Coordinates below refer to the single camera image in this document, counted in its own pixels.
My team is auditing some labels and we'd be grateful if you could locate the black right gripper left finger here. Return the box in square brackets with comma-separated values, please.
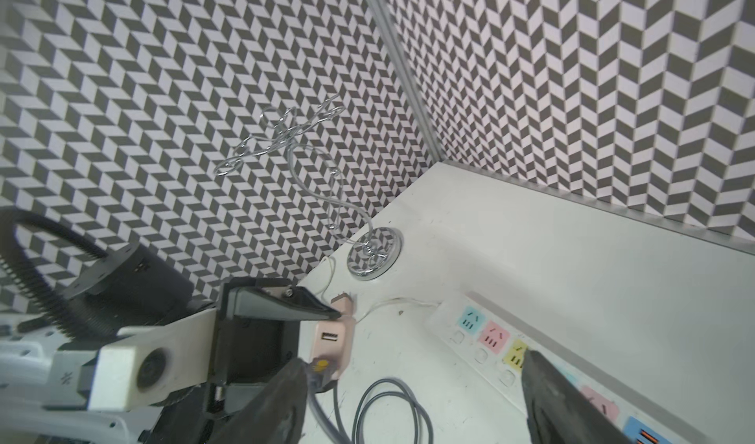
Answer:
[208, 359, 308, 443]

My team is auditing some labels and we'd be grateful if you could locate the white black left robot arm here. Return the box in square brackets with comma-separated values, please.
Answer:
[1, 208, 353, 443]

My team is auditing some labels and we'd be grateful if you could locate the pink usb charger plug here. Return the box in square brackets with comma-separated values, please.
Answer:
[311, 294, 357, 381]

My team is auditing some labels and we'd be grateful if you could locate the grey usb cable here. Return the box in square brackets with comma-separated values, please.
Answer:
[306, 376, 436, 444]

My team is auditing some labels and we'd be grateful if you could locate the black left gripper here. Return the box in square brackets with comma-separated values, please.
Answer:
[208, 277, 341, 409]

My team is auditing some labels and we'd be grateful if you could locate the chrome wire jewelry stand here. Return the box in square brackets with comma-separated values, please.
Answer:
[214, 96, 403, 281]

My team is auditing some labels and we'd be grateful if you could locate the thin white power strip cord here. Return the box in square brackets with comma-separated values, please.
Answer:
[317, 254, 444, 327]

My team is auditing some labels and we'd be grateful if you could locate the white multicolour power strip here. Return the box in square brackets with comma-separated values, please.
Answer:
[427, 292, 709, 443]

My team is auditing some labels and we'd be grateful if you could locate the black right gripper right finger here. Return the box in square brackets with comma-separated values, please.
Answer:
[521, 350, 629, 444]

